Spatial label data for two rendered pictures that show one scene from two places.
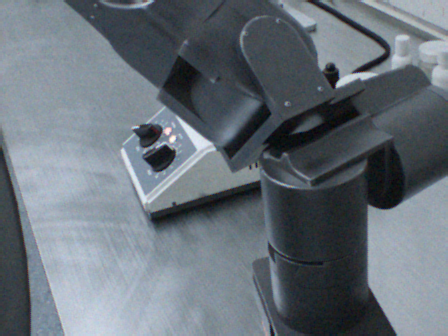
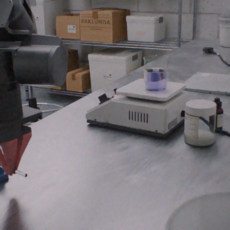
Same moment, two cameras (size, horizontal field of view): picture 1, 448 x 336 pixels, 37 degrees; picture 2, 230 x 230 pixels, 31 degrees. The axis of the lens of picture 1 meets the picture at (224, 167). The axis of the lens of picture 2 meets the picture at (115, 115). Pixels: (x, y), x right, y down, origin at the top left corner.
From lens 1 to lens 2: 60 cm
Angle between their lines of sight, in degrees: 43
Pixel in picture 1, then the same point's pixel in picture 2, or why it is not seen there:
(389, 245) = (131, 167)
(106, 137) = not seen: hidden behind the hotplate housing
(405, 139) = (21, 53)
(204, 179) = (109, 114)
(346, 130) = (8, 43)
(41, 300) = not seen: hidden behind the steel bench
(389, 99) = (38, 43)
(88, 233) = (66, 117)
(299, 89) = not seen: outside the picture
